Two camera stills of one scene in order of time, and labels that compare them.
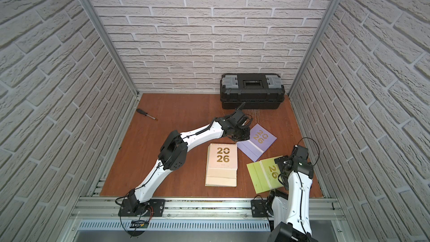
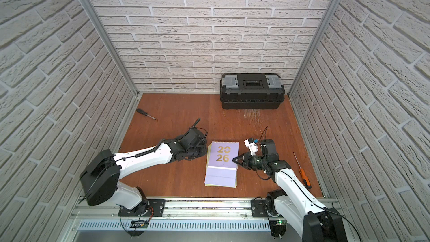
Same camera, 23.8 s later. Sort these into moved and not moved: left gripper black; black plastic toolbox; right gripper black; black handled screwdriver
Moved: left gripper black; right gripper black
Not moved: black plastic toolbox; black handled screwdriver
